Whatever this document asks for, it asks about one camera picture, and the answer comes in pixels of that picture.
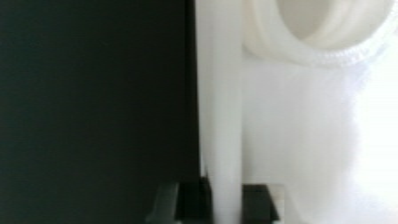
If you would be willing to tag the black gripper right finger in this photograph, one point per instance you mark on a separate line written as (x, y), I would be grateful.
(259, 209)

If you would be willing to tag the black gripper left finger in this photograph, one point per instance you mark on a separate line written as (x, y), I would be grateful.
(181, 205)

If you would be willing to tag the white square tabletop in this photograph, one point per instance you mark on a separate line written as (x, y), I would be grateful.
(298, 107)

